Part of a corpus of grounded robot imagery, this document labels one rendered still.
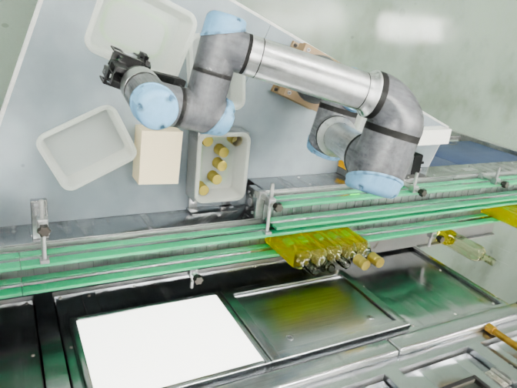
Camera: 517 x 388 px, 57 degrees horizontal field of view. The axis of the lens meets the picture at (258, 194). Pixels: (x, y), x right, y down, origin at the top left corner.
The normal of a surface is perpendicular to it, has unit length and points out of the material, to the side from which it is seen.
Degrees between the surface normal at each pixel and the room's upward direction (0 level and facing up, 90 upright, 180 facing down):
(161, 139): 0
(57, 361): 90
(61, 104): 0
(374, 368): 90
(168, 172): 0
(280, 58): 22
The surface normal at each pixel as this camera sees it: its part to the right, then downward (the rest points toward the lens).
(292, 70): 0.18, 0.38
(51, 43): 0.46, 0.36
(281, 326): 0.11, -0.93
